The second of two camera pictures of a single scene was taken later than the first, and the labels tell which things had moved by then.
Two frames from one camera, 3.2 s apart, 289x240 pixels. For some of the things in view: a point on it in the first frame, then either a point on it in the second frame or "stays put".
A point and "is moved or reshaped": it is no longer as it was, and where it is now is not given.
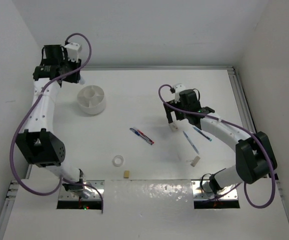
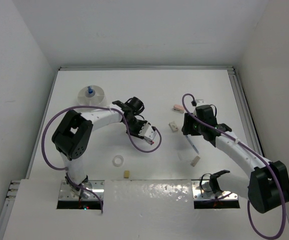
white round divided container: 91,100 stays put
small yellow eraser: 126,174 stays put
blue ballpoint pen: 195,149 stays put
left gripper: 74,78 → 136,133
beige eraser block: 195,161 stays put
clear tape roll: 118,156 stays put
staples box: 173,127 stays put
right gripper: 168,108 → 186,128
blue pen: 141,136 is moved or reshaped
